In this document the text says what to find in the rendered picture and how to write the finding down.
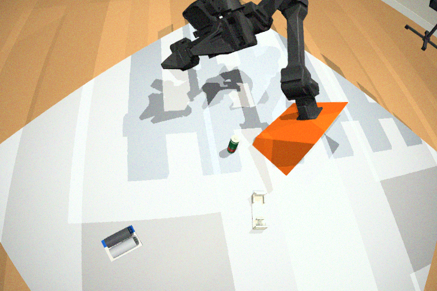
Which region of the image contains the green and red cylinder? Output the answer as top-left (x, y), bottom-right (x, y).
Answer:
top-left (227, 135), bottom-right (240, 154)

